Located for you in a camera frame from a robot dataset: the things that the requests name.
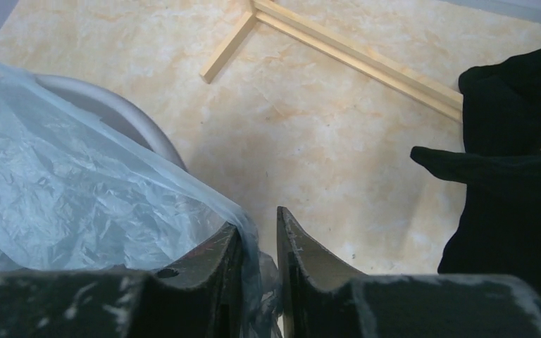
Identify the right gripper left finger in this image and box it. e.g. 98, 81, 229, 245
156, 223, 244, 337

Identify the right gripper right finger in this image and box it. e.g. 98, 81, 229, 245
277, 206, 364, 337

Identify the light blue trash bag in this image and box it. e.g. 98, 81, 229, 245
0, 63, 282, 337

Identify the grey plastic trash bin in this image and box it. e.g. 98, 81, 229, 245
34, 74, 187, 170

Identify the black hanging garment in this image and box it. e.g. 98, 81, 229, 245
411, 49, 541, 296

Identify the wooden clothes rack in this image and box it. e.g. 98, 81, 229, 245
199, 1, 463, 123

